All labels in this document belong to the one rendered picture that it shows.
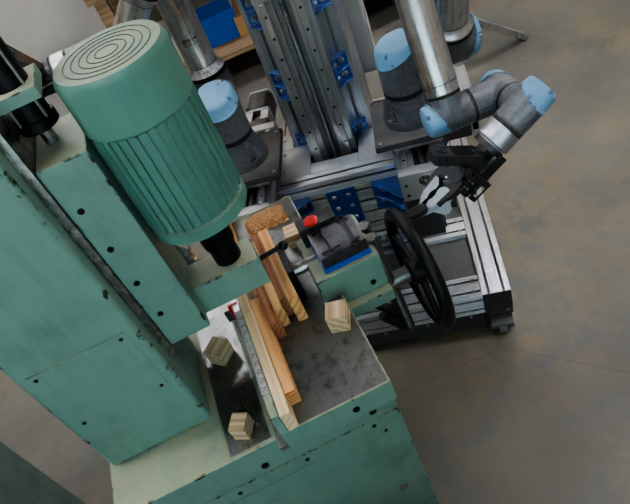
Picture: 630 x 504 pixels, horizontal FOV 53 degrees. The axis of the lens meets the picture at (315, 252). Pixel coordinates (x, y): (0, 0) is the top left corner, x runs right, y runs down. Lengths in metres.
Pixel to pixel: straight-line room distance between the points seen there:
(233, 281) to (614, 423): 1.28
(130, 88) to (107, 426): 0.66
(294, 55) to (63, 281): 0.99
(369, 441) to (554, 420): 0.84
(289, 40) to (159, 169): 0.88
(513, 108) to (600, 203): 1.32
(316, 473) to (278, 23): 1.09
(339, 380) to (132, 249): 0.42
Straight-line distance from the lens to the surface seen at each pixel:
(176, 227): 1.03
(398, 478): 1.54
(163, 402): 1.26
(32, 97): 0.95
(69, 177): 0.97
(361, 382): 1.13
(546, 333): 2.24
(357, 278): 1.25
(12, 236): 0.98
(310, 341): 1.21
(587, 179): 2.73
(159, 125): 0.93
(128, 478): 1.36
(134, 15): 1.64
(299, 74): 1.80
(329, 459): 1.36
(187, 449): 1.32
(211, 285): 1.17
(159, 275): 1.09
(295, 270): 1.26
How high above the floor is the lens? 1.83
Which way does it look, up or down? 43 degrees down
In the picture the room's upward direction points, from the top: 24 degrees counter-clockwise
